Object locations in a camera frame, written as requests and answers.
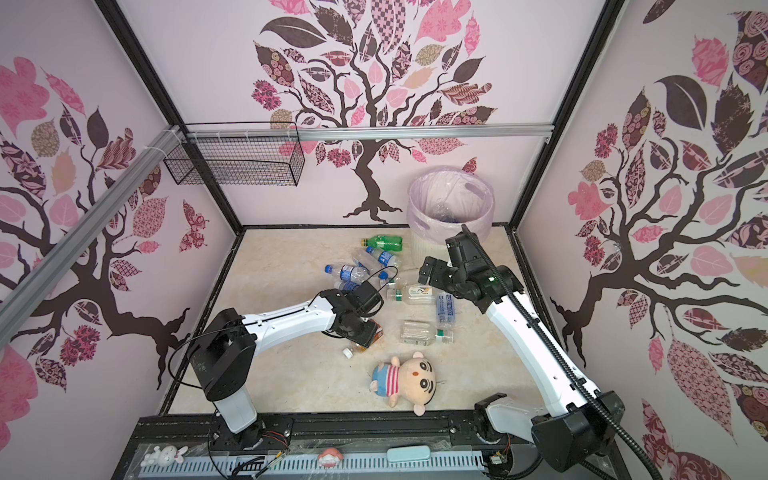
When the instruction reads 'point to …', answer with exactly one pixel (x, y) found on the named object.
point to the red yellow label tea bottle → (358, 348)
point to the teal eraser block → (405, 453)
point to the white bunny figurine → (165, 456)
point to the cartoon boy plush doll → (414, 381)
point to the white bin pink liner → (441, 200)
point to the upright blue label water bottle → (445, 310)
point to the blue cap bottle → (354, 274)
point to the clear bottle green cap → (420, 333)
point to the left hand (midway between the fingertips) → (362, 339)
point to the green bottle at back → (384, 243)
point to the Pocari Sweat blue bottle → (384, 257)
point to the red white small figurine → (330, 457)
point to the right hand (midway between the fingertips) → (435, 271)
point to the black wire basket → (237, 153)
